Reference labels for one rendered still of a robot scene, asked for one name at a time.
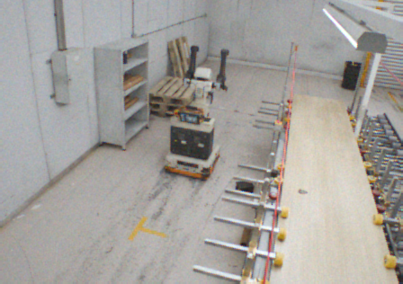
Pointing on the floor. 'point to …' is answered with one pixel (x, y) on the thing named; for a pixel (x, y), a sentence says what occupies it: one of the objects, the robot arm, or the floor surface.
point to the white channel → (388, 25)
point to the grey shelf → (111, 61)
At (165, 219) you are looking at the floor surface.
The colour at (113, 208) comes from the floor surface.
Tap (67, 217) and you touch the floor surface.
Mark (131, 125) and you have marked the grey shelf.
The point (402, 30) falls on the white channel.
